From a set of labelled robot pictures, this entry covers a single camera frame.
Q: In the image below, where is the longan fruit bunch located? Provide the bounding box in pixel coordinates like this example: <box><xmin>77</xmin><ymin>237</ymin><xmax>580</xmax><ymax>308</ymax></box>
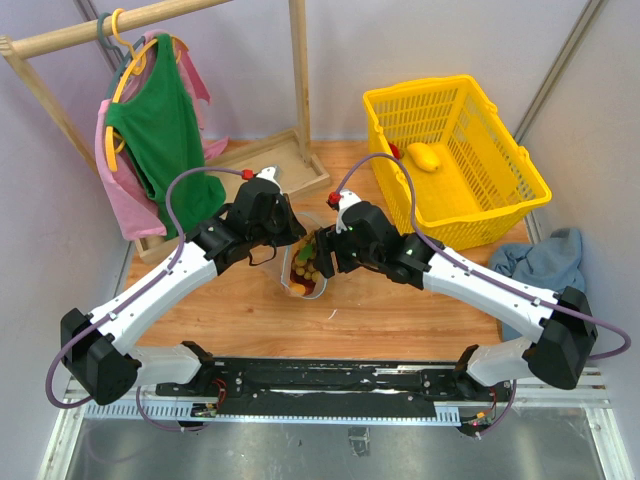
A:
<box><xmin>291</xmin><ymin>240</ymin><xmax>318</xmax><ymax>275</ymax></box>

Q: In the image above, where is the clear zip top bag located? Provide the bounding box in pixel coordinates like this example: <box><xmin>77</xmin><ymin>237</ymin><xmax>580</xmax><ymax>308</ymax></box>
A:
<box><xmin>280</xmin><ymin>212</ymin><xmax>327</xmax><ymax>300</ymax></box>

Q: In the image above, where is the red toy fruit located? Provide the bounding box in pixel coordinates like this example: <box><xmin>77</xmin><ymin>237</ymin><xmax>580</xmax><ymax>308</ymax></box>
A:
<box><xmin>389</xmin><ymin>143</ymin><xmax>403</xmax><ymax>160</ymax></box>

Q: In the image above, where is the yellow toy banana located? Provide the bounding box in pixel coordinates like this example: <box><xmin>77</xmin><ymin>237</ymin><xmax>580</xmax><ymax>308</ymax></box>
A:
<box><xmin>407</xmin><ymin>142</ymin><xmax>441</xmax><ymax>173</ymax></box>

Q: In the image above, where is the toy steak slice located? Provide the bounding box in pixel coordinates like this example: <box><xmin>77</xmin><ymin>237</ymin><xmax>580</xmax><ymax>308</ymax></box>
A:
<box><xmin>288</xmin><ymin>270</ymin><xmax>325</xmax><ymax>298</ymax></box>

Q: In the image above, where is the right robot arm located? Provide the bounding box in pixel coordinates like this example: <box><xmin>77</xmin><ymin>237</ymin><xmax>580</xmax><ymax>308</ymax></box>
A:
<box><xmin>314</xmin><ymin>199</ymin><xmax>597</xmax><ymax>400</ymax></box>

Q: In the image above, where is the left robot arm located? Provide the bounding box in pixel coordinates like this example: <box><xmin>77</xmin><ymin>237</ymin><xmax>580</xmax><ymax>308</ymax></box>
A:
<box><xmin>59</xmin><ymin>167</ymin><xmax>306</xmax><ymax>405</ymax></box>

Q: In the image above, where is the green tank top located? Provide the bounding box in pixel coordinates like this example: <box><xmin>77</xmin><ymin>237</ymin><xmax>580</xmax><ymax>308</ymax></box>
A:
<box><xmin>106</xmin><ymin>34</ymin><xmax>205</xmax><ymax>240</ymax></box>

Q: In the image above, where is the wooden clothes rack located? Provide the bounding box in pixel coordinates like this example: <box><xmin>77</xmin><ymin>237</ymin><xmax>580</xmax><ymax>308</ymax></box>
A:
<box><xmin>1</xmin><ymin>1</ymin><xmax>330</xmax><ymax>264</ymax></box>

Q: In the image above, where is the yellow plastic basket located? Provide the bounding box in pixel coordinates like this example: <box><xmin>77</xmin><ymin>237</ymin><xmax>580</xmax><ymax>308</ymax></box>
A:
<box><xmin>363</xmin><ymin>75</ymin><xmax>552</xmax><ymax>250</ymax></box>

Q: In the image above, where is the pink shirt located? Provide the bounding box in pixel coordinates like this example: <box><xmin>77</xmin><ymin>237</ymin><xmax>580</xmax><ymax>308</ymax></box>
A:
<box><xmin>95</xmin><ymin>30</ymin><xmax>229</xmax><ymax>240</ymax></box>

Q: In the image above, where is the blue cloth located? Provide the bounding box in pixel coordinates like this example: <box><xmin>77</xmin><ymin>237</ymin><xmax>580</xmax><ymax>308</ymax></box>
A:
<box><xmin>488</xmin><ymin>227</ymin><xmax>589</xmax><ymax>341</ymax></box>

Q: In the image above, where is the yellow hanger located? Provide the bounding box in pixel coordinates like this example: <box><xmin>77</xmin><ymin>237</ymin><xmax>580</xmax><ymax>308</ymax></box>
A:
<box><xmin>103</xmin><ymin>7</ymin><xmax>190</xmax><ymax>173</ymax></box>

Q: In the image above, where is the dark green hanger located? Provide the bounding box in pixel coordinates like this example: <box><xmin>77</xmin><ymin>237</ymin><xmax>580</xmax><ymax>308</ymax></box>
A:
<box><xmin>96</xmin><ymin>12</ymin><xmax>127</xmax><ymax>99</ymax></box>

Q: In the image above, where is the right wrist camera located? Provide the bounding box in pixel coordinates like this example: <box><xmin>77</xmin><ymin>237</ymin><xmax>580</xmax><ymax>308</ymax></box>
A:
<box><xmin>328</xmin><ymin>189</ymin><xmax>362</xmax><ymax>234</ymax></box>

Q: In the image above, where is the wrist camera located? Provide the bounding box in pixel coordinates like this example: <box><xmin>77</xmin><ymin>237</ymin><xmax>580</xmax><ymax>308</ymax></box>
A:
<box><xmin>241</xmin><ymin>165</ymin><xmax>282</xmax><ymax>191</ymax></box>
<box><xmin>328</xmin><ymin>189</ymin><xmax>362</xmax><ymax>234</ymax></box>

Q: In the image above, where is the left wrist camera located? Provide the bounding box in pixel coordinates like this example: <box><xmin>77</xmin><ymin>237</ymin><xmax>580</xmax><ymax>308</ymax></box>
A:
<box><xmin>241</xmin><ymin>165</ymin><xmax>282</xmax><ymax>191</ymax></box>

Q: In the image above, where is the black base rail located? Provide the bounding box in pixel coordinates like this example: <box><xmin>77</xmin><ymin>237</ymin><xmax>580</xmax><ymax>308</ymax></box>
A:
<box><xmin>155</xmin><ymin>357</ymin><xmax>512</xmax><ymax>425</ymax></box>

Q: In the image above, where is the aluminium frame post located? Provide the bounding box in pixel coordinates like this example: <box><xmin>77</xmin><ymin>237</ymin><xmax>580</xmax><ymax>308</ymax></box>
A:
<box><xmin>513</xmin><ymin>0</ymin><xmax>608</xmax><ymax>144</ymax></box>

